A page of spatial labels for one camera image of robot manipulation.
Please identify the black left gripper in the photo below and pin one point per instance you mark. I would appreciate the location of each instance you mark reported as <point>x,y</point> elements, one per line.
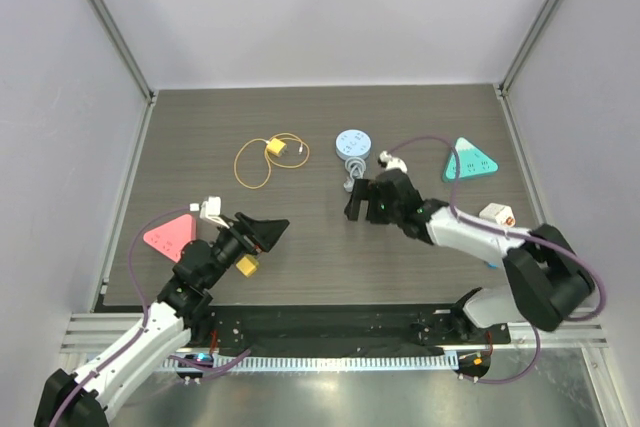
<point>264,232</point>

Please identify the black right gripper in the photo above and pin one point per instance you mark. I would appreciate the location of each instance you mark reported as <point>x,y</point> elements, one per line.
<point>373,202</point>

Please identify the yellow cube plug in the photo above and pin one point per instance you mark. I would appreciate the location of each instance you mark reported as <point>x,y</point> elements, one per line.
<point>248,265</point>

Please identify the round light blue power strip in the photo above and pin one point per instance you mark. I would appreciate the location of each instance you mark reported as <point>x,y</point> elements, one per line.
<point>353,143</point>

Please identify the pink triangular power socket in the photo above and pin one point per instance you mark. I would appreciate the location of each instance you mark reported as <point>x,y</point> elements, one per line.
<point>170,238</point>

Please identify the teal triangular power socket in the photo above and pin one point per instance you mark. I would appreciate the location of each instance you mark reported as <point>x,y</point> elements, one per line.
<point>468,162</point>

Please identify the white cube plug with sticker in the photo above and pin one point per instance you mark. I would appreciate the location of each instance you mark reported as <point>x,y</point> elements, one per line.
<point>499,214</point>

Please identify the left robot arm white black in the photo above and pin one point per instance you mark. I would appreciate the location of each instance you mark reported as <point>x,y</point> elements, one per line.
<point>93,394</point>

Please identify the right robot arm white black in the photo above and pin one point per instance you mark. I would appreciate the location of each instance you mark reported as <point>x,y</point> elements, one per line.
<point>546,282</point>

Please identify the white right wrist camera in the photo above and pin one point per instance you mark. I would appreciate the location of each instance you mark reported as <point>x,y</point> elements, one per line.
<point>387,161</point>

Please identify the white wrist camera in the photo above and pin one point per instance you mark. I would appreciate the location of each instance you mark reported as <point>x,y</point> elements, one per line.
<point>387,161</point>
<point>210,211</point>

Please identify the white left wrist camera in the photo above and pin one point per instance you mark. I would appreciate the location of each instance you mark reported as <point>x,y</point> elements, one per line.
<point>210,211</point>

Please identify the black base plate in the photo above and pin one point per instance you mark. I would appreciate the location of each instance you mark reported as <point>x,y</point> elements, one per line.
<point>432,323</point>

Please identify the slotted cable duct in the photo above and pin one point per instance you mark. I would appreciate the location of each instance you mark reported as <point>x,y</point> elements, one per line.
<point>445,362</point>

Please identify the aluminium frame rail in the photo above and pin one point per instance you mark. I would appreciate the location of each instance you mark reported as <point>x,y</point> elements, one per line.
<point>114,35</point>

